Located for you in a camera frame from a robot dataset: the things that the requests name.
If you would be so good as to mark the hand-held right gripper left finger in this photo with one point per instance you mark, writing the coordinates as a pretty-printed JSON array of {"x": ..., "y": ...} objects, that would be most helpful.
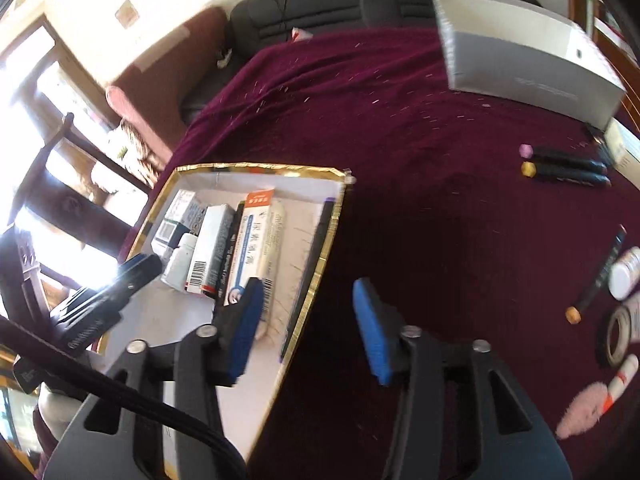
[{"x": 247, "y": 330}]

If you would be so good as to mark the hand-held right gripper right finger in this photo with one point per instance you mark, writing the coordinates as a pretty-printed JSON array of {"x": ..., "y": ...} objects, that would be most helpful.
[{"x": 372, "y": 330}]

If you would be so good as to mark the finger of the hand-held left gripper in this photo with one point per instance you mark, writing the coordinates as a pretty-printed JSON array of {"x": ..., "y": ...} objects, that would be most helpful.
[{"x": 142, "y": 267}]

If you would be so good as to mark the white pill bottle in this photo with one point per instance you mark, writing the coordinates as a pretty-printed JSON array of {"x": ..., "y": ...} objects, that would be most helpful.
[{"x": 177, "y": 265}]

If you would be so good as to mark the small white carton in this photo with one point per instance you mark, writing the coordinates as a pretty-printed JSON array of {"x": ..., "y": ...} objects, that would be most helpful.
[{"x": 165, "y": 237}]

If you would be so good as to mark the green white medicine box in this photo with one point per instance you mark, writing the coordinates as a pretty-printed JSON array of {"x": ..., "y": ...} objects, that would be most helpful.
[{"x": 185, "y": 210}]

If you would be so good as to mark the silver box red end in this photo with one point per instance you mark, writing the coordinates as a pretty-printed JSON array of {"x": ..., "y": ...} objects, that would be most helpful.
[{"x": 210, "y": 240}]

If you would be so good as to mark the blue white medicine box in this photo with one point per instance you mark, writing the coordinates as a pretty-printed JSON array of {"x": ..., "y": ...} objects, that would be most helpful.
[{"x": 250, "y": 240}]

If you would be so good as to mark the black marker purple cap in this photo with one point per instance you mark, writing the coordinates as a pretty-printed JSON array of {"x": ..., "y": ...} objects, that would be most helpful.
[{"x": 312, "y": 255}]

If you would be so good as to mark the white tray gold rim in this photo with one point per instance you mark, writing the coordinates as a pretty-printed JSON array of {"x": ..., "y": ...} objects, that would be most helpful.
[{"x": 300, "y": 215}]

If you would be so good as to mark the pink plush toy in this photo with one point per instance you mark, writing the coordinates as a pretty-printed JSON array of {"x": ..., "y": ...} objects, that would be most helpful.
[{"x": 580, "y": 412}]

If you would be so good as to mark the black marker olive cap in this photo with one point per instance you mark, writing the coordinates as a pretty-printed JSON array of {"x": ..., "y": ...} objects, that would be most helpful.
[{"x": 597, "y": 280}]

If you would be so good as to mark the black tape roll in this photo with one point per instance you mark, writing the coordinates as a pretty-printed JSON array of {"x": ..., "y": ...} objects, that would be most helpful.
[{"x": 602, "y": 345}]

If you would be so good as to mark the white bottle orange cap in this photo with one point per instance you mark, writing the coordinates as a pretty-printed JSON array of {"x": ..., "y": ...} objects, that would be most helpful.
[{"x": 620, "y": 380}]

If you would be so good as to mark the white bottle red label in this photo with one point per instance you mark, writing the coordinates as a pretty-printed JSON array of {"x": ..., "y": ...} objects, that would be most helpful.
[{"x": 625, "y": 275}]

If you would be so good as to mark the dark wooden chair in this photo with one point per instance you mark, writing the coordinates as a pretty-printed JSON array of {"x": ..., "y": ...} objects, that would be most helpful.
[{"x": 90, "y": 205}]

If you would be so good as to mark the patterned cushion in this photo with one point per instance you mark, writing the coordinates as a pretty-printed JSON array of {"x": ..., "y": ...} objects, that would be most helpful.
[{"x": 132, "y": 155}]

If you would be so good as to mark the maroon tablecloth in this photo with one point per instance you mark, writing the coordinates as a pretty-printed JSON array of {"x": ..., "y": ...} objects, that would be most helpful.
[{"x": 425, "y": 185}]

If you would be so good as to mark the small white object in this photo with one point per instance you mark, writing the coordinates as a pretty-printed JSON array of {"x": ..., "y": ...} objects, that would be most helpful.
[{"x": 224, "y": 58}]

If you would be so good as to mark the black marker yellow cap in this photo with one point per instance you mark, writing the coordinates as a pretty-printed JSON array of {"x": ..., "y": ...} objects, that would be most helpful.
[{"x": 565, "y": 175}]

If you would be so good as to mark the black marker pink cap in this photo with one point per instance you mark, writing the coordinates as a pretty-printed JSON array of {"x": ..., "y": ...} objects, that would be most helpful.
[{"x": 565, "y": 156}]

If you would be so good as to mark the red white packet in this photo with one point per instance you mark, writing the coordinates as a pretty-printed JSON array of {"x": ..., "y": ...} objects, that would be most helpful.
[{"x": 301, "y": 34}]

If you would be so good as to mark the grey shoe box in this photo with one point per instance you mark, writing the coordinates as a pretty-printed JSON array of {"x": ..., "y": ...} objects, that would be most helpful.
[{"x": 525, "y": 60}]

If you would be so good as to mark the white rectangular box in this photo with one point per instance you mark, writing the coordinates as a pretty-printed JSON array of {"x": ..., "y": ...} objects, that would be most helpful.
[{"x": 627, "y": 147}]

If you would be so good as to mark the black sofa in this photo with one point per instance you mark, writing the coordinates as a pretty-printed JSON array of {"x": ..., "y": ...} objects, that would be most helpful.
[{"x": 325, "y": 10}]

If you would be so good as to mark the wooden counter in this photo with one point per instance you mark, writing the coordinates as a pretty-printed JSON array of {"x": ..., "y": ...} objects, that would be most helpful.
[{"x": 615, "y": 35}]

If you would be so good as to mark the tan wall plate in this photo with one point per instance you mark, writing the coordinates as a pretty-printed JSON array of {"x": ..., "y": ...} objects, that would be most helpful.
[{"x": 126, "y": 14}]

